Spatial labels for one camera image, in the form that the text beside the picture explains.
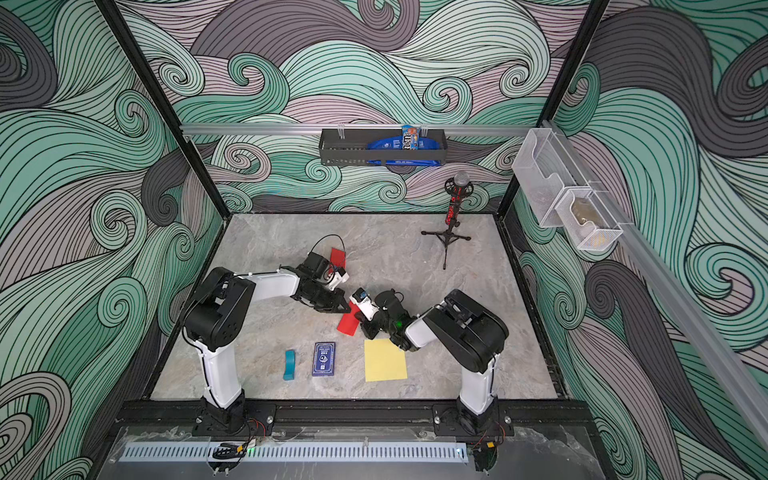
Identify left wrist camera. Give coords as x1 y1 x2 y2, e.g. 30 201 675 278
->
324 266 349 291

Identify black corner frame post right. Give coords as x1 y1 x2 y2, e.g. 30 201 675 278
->
494 0 613 217

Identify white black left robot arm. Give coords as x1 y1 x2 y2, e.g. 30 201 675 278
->
181 252 351 410

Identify white slotted cable duct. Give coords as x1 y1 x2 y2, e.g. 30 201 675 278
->
116 441 469 464

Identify black corner frame post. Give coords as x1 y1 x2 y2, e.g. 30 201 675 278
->
494 0 613 217
95 0 232 221

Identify aluminium rail right wall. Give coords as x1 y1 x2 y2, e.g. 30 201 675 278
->
542 120 767 447

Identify black corner frame post left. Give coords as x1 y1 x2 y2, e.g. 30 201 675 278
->
95 0 232 221

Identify blue snack packet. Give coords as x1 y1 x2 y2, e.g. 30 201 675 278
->
366 125 444 166

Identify teal small block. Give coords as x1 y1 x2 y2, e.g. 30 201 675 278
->
283 350 296 381

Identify small clear plastic bin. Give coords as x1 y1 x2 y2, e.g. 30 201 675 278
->
555 187 622 253

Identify clear plastic wall bin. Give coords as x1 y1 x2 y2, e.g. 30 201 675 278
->
513 128 587 228

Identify aluminium rail wall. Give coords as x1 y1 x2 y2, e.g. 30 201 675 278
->
180 122 533 137
542 120 767 447

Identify red black microphone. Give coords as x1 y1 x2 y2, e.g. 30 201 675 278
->
444 171 474 228

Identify aluminium rail back wall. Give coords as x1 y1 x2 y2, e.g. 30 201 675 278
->
180 122 533 137

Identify black wall shelf basket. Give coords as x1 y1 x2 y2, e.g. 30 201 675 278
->
318 125 448 167

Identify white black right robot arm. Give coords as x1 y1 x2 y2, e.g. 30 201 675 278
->
351 288 509 422

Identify red square paper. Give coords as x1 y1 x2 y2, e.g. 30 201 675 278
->
337 301 360 336
330 248 346 268

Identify black front base frame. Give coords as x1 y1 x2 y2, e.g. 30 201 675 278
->
109 399 597 439

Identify black microphone tripod stand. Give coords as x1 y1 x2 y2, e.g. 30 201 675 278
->
421 218 472 270

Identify yellow square paper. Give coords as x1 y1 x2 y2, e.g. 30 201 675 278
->
364 339 408 382

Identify blue card box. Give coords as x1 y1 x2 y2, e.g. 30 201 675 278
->
312 342 336 377

